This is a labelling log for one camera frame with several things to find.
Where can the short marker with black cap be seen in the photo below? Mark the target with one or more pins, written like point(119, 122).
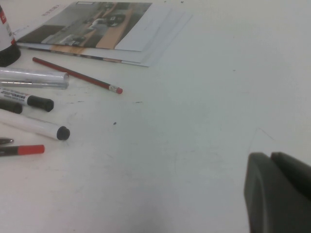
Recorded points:
point(12, 106)

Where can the black mesh pen holder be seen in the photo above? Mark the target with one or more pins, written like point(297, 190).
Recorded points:
point(6, 41)

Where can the plain white marker black end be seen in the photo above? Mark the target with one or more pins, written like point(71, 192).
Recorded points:
point(36, 126)

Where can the brochure with photo cover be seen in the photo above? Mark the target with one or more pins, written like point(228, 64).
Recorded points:
point(85, 26)

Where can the dark marker with red cap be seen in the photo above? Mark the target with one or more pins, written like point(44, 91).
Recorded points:
point(31, 149)

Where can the clear plastic pen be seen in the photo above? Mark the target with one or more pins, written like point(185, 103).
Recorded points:
point(29, 85)

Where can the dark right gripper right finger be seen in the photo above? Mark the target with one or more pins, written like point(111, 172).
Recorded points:
point(296, 174)

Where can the red pen with metal tip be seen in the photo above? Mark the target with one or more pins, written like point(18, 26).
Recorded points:
point(6, 141)

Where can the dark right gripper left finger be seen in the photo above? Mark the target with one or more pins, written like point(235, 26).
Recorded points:
point(264, 194)

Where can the white paper brochure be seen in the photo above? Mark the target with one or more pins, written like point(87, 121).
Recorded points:
point(159, 36)
point(170, 36)

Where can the printed marker with black cap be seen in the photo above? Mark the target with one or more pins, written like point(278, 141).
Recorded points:
point(40, 103)

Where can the red pencil with eraser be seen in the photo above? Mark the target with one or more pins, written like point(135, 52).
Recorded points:
point(77, 75)

